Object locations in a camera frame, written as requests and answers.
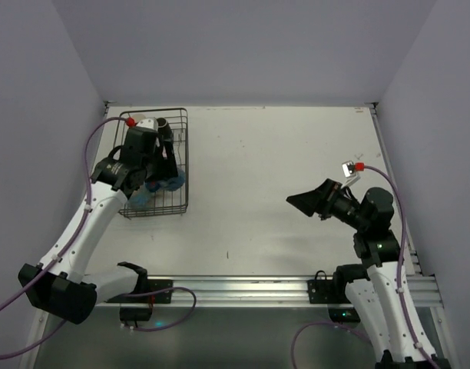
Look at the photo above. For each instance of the beige cup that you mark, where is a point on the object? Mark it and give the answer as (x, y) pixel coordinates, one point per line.
(138, 117)

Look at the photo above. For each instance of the aluminium mounting rail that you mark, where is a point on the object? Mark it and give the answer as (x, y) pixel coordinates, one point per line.
(273, 292)

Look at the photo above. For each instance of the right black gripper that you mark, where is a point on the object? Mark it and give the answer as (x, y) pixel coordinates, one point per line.
(329, 198)

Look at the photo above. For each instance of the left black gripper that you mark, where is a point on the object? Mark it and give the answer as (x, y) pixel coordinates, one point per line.
(167, 162)

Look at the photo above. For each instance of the dark blue mug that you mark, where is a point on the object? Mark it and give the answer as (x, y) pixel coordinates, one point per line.
(171, 184)

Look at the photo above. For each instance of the black cup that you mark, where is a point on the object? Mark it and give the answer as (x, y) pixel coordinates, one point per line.
(165, 132)

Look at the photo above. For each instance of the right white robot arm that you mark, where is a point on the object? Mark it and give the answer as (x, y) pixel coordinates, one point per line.
(377, 286)

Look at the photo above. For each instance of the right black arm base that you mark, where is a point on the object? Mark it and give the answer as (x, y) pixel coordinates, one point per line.
(322, 290)

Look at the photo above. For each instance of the black wire dish rack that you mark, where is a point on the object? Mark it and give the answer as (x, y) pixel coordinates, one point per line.
(166, 202)

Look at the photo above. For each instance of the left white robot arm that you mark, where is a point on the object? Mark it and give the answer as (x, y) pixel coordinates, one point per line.
(58, 283)

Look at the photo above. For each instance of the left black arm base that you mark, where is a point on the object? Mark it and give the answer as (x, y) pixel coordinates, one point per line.
(135, 310)

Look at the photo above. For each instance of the light blue handled cup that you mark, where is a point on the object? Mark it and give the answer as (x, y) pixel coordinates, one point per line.
(139, 199)

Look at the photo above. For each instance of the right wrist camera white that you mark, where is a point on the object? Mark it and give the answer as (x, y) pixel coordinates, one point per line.
(351, 171)

